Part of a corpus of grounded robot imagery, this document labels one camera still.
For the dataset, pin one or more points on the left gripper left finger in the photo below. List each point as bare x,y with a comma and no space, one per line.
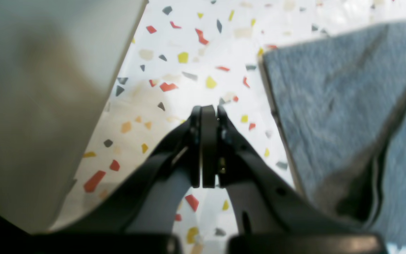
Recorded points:
147,200

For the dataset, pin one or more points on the white table edge panel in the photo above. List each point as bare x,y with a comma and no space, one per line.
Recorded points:
59,60

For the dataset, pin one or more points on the terrazzo pattern table cloth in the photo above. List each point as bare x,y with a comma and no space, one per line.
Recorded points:
188,52

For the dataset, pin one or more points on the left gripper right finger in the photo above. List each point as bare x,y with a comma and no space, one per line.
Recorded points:
262,201

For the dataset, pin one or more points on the grey t-shirt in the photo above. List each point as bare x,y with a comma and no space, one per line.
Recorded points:
341,103

